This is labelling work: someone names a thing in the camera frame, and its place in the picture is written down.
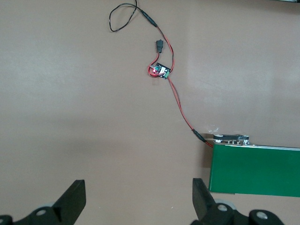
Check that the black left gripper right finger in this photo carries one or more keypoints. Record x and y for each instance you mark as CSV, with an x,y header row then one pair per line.
x,y
206,206

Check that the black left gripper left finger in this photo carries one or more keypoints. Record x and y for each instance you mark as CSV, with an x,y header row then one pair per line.
x,y
68,206

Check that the green conveyor belt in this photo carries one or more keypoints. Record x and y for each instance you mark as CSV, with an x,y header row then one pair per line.
x,y
253,171

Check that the small black inline connector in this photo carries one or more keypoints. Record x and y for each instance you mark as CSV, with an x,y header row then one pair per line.
x,y
159,45

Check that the small green circuit board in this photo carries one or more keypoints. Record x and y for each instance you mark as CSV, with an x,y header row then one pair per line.
x,y
162,70

